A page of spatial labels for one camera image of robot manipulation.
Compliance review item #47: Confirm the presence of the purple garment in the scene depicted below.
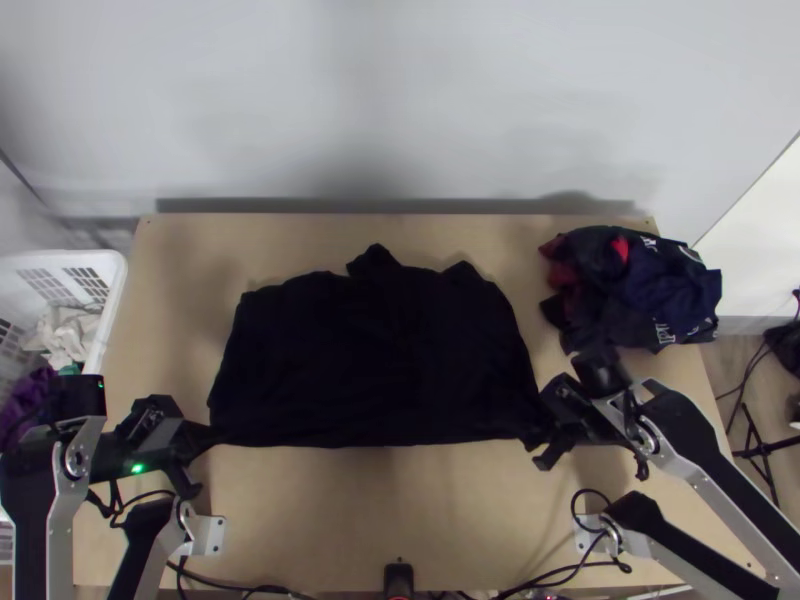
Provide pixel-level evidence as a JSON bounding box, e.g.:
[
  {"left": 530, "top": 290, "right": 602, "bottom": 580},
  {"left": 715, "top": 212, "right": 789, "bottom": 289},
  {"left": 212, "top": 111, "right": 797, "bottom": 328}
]
[{"left": 0, "top": 365, "right": 61, "bottom": 454}]

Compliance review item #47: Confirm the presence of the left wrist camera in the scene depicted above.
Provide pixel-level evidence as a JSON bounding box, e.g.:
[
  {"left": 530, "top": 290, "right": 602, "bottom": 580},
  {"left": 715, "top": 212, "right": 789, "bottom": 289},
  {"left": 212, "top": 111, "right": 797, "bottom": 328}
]
[{"left": 118, "top": 394, "right": 186, "bottom": 442}]

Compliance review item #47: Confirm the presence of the black t-shirt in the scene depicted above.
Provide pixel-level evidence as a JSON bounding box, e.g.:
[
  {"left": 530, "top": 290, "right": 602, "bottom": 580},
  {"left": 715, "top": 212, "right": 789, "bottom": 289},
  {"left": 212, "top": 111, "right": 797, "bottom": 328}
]
[{"left": 187, "top": 242, "right": 554, "bottom": 453}]

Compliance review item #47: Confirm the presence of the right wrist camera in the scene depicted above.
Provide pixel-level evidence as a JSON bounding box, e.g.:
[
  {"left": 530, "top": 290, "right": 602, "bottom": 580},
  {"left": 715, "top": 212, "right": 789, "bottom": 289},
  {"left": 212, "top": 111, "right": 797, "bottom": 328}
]
[{"left": 540, "top": 374, "right": 592, "bottom": 417}]

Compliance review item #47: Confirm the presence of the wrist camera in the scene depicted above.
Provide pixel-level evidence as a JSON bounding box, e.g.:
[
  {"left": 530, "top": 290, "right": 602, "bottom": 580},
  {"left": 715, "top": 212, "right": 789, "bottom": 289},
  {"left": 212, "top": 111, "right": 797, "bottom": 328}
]
[
  {"left": 118, "top": 394, "right": 186, "bottom": 442},
  {"left": 540, "top": 374, "right": 592, "bottom": 417}
]

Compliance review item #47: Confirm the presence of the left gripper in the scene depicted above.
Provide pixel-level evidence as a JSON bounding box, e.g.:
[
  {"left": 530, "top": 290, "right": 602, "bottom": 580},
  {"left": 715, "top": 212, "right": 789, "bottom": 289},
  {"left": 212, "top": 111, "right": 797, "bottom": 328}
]
[{"left": 142, "top": 417, "right": 205, "bottom": 501}]

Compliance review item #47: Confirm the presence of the white garment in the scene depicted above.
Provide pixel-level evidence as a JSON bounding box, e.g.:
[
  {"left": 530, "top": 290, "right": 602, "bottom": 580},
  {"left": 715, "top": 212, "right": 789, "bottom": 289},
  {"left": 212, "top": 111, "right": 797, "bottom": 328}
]
[{"left": 23, "top": 302, "right": 104, "bottom": 371}]

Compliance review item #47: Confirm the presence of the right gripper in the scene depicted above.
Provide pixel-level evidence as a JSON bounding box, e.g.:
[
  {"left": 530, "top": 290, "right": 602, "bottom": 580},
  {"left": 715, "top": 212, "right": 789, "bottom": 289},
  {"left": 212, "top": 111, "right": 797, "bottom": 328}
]
[{"left": 531, "top": 399, "right": 611, "bottom": 473}]

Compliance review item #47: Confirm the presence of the white laundry basket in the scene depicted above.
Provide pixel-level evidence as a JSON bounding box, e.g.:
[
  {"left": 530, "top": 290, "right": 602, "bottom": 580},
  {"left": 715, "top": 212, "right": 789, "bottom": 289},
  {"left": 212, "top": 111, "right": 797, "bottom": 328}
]
[{"left": 0, "top": 249, "right": 129, "bottom": 439}]

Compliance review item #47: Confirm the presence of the black cable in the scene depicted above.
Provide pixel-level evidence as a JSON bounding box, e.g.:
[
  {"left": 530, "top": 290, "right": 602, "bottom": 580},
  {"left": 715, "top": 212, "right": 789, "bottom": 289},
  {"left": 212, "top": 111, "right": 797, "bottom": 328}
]
[
  {"left": 712, "top": 331, "right": 776, "bottom": 401},
  {"left": 571, "top": 487, "right": 634, "bottom": 575},
  {"left": 499, "top": 564, "right": 601, "bottom": 600},
  {"left": 87, "top": 481, "right": 179, "bottom": 533},
  {"left": 167, "top": 556, "right": 301, "bottom": 600}
]

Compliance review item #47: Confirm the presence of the heap of dark clothes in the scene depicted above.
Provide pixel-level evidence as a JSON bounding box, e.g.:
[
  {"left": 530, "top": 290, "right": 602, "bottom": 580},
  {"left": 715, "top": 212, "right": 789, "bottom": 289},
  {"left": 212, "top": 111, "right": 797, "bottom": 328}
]
[{"left": 537, "top": 224, "right": 722, "bottom": 358}]

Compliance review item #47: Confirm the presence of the black tripod stand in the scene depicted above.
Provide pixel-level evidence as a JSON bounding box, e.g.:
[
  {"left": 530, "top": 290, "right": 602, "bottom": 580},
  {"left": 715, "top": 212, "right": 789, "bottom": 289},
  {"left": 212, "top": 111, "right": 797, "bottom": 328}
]
[{"left": 731, "top": 402, "right": 800, "bottom": 508}]

